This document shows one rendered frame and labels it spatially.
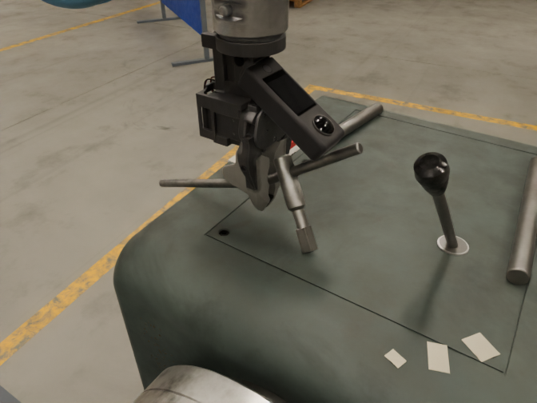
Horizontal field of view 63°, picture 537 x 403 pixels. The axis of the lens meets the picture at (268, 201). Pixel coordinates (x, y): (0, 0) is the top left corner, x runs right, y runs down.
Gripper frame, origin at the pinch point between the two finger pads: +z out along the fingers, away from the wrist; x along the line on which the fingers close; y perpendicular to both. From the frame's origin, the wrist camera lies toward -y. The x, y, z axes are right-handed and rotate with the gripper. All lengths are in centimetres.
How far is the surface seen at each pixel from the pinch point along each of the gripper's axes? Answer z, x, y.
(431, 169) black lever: -11.1, 0.6, -18.1
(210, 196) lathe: 3.0, -0.1, 9.7
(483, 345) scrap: 2.9, 4.8, -27.3
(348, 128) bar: 1.5, -26.7, 1.5
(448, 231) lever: -0.7, -5.5, -20.5
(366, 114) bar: 1.3, -33.0, 0.9
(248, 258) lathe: 3.0, 7.3, -2.0
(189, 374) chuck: 6.7, 20.6, -4.4
